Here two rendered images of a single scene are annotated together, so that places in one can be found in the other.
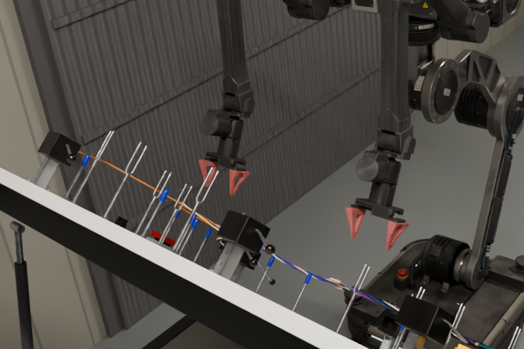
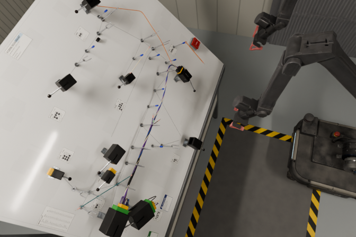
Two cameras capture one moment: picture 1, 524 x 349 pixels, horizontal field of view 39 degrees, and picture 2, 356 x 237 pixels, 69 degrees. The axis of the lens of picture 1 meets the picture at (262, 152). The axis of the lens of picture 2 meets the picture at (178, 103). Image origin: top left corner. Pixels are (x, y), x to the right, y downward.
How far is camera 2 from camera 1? 1.31 m
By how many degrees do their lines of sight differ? 60
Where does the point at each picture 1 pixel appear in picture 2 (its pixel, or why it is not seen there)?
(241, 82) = (283, 13)
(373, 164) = (237, 103)
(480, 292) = (348, 173)
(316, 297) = (325, 101)
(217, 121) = (258, 20)
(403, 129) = (262, 107)
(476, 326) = (321, 175)
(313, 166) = not seen: outside the picture
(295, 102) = not seen: outside the picture
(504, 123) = not seen: outside the picture
